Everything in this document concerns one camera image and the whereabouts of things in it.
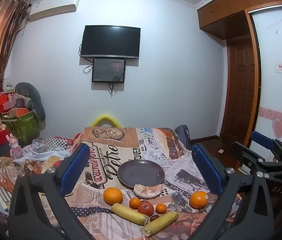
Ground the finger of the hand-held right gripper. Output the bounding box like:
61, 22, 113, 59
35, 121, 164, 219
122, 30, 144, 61
231, 141, 282, 178
250, 131, 282, 163

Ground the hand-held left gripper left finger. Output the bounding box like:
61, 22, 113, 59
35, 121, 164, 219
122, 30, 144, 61
8, 142, 91, 240

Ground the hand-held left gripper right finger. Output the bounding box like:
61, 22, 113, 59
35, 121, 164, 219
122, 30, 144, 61
188, 143, 275, 240

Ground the large orange with sticker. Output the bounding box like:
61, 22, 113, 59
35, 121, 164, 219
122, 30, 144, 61
189, 191, 209, 209

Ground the large plain orange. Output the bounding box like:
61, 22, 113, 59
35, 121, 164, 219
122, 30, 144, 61
103, 187, 123, 205

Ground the small tangerine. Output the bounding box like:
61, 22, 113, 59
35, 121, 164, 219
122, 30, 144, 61
155, 203, 168, 214
129, 197, 141, 209

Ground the peeled pomelo segment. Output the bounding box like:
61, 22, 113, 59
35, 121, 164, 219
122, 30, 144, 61
134, 184, 164, 199

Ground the purple round plate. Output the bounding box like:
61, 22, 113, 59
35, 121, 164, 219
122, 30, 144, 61
117, 160, 165, 190

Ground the yellow sugarcane piece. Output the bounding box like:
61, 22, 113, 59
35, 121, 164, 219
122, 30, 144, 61
111, 202, 149, 226
141, 211, 179, 237

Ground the red tomato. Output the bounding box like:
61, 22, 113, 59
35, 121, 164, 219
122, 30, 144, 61
137, 200, 154, 217

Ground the checkered cloth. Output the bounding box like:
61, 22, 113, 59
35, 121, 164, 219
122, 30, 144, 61
43, 137, 69, 150

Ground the white crumpled cloth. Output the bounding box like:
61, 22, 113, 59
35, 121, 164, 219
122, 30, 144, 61
21, 140, 70, 167

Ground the white heart print wardrobe door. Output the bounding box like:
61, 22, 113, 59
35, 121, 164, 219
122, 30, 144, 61
252, 4, 282, 155

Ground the wooden door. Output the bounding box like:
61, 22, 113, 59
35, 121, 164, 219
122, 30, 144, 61
219, 39, 256, 145

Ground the newspaper print blanket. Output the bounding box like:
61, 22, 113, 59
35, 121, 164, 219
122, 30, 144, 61
0, 126, 244, 240

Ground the pink rabbit figure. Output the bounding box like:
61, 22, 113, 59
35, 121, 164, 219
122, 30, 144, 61
8, 133, 23, 158

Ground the green patterned bag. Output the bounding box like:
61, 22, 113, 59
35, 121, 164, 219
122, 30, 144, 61
2, 110, 40, 143

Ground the grey plush toy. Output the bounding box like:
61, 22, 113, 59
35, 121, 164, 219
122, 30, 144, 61
15, 82, 46, 122

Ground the pile of red gift boxes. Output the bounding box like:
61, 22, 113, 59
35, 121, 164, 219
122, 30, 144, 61
0, 92, 19, 113

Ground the wooden overhead cabinet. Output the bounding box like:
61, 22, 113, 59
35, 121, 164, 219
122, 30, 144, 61
197, 0, 282, 40

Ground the brown curtain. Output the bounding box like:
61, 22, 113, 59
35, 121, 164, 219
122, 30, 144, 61
0, 0, 31, 80

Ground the white air conditioner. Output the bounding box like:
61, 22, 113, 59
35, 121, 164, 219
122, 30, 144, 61
28, 0, 81, 22

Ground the black monitor cable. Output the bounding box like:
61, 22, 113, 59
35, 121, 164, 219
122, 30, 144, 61
109, 81, 118, 97

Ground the small black wall monitor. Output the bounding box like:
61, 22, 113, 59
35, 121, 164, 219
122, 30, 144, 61
92, 58, 126, 83

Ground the black wall television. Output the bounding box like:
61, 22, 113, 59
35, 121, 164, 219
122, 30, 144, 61
80, 25, 141, 59

